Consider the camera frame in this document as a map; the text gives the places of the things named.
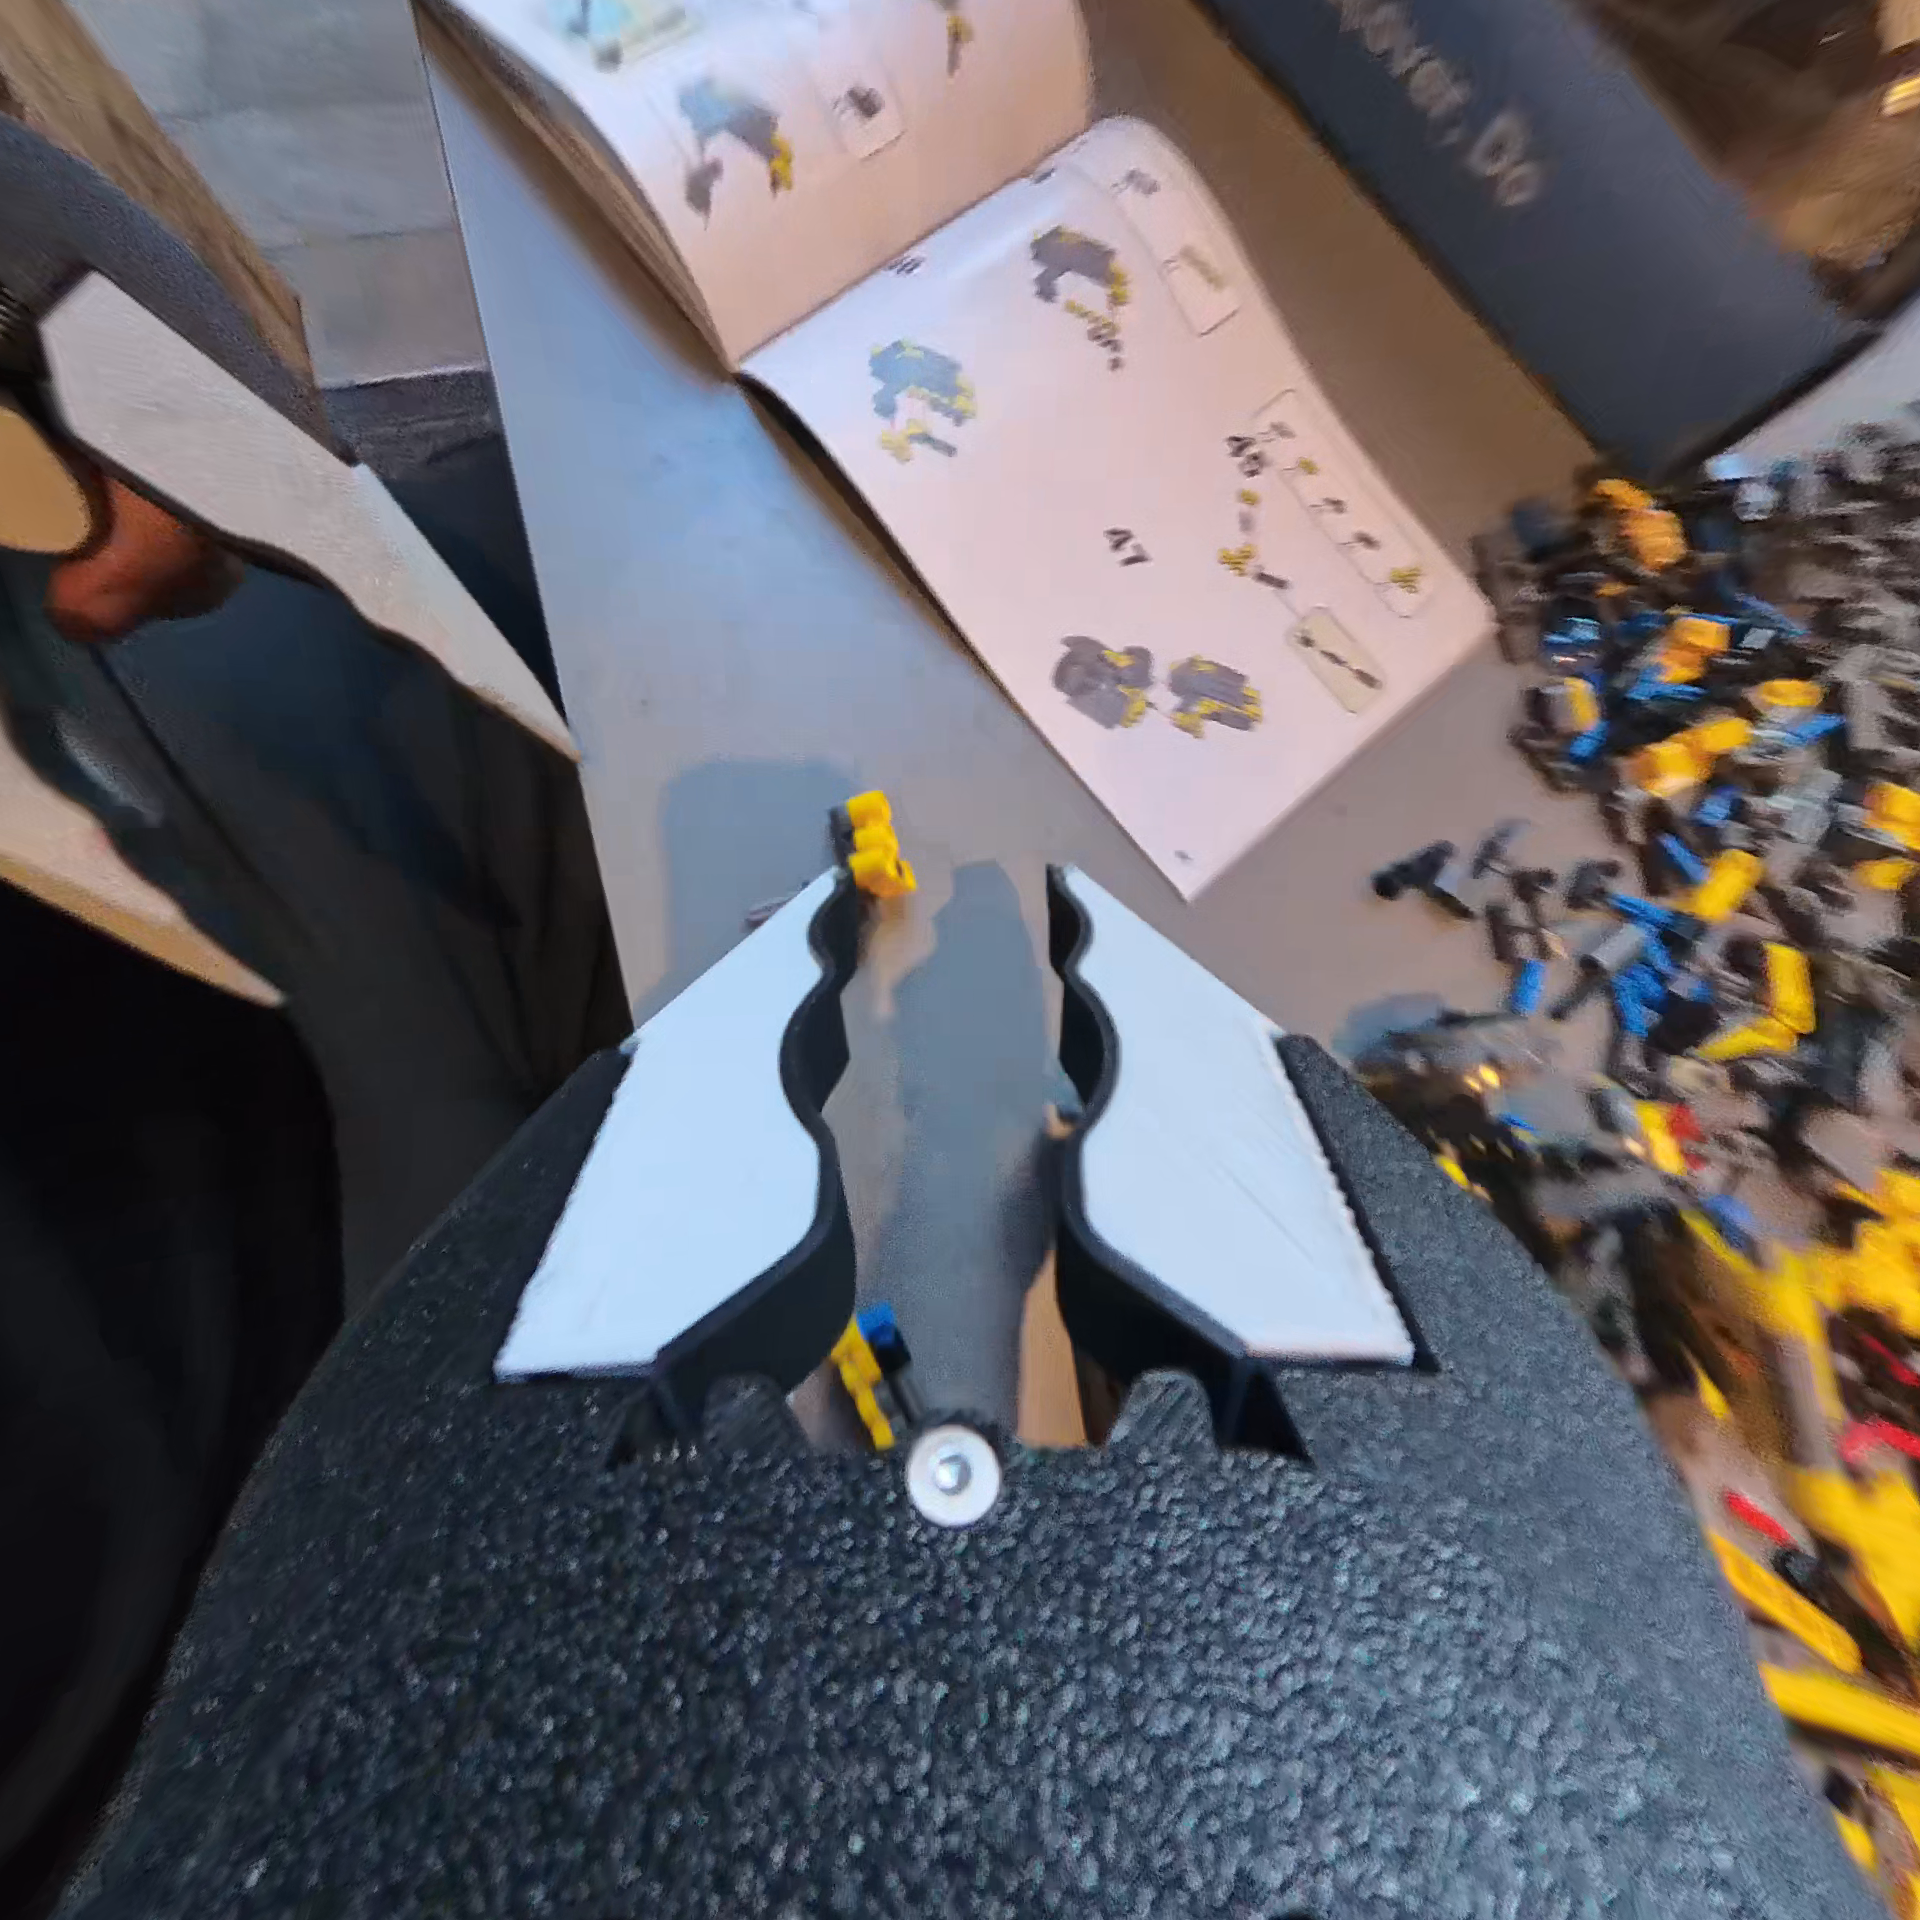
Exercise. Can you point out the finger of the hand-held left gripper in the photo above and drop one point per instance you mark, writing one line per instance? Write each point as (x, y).
(300, 493)
(89, 885)

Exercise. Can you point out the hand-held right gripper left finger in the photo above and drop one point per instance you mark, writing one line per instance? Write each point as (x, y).
(676, 1184)

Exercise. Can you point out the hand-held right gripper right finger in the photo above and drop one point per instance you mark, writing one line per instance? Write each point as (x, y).
(1231, 1200)

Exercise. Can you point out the small yellow brick connector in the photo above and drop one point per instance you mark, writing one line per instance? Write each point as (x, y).
(858, 1366)

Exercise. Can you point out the yellow beaded axle assembly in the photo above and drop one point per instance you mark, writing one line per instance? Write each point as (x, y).
(873, 848)

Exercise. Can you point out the instruction booklet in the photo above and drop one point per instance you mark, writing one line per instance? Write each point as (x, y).
(1050, 523)

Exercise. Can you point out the grey desk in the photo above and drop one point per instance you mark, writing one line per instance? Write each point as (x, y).
(720, 598)

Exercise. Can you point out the person's left hand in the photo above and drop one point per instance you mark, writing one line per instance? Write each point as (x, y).
(136, 579)

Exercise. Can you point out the person's grey trouser leg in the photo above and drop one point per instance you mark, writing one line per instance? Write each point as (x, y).
(375, 901)

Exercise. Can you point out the pile of small dark connectors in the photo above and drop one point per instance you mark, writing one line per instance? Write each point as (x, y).
(1652, 780)

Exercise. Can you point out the dark cardboard box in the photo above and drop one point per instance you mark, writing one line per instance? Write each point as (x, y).
(1500, 224)

